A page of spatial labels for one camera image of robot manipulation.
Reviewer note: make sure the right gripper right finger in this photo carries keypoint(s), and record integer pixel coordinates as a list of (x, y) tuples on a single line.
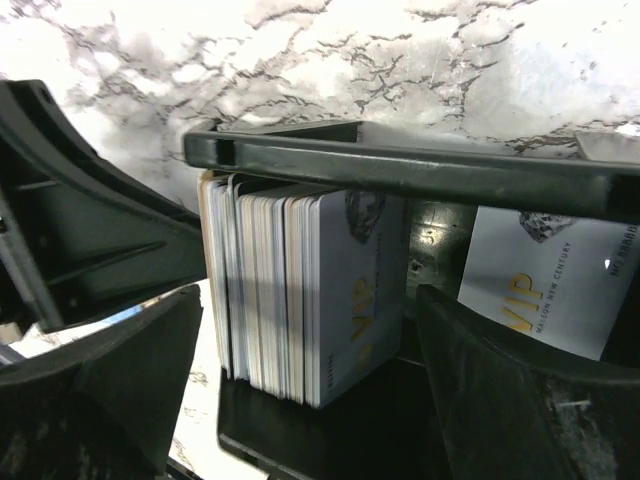
[(512, 407)]

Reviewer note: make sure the black plastic card tray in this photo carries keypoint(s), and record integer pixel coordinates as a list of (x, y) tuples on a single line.
[(84, 247)]

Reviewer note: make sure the stack of white cards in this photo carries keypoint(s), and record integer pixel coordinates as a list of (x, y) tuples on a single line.
[(307, 282)]

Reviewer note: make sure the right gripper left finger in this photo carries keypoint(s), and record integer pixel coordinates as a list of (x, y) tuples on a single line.
[(104, 406)]

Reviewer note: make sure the white VIP card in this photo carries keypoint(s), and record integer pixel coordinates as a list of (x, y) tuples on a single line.
[(561, 280)]

